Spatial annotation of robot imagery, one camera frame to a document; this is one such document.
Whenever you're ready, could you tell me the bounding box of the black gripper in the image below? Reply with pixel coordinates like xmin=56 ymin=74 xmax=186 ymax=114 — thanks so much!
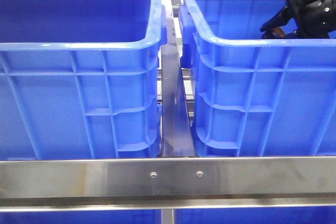
xmin=260 ymin=0 xmax=335 ymax=38

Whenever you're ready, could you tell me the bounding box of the blue bin with buttons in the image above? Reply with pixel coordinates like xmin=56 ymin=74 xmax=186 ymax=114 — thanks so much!
xmin=180 ymin=0 xmax=335 ymax=157

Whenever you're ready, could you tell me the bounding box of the steel shelf divider bar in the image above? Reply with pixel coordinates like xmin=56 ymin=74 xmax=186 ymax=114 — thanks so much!
xmin=161 ymin=9 xmax=195 ymax=157

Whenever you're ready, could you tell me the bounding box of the blue bin lower right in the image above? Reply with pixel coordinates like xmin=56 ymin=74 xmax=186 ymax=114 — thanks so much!
xmin=175 ymin=206 xmax=335 ymax=223

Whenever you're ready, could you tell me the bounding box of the blue empty bin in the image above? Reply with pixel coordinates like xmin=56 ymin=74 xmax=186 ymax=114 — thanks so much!
xmin=1 ymin=0 xmax=167 ymax=161

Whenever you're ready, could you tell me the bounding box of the blue bin lower left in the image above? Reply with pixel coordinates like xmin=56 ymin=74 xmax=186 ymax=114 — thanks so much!
xmin=1 ymin=210 xmax=161 ymax=223

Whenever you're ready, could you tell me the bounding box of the steel front shelf rail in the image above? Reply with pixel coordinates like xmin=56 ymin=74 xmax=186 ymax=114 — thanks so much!
xmin=1 ymin=156 xmax=335 ymax=212

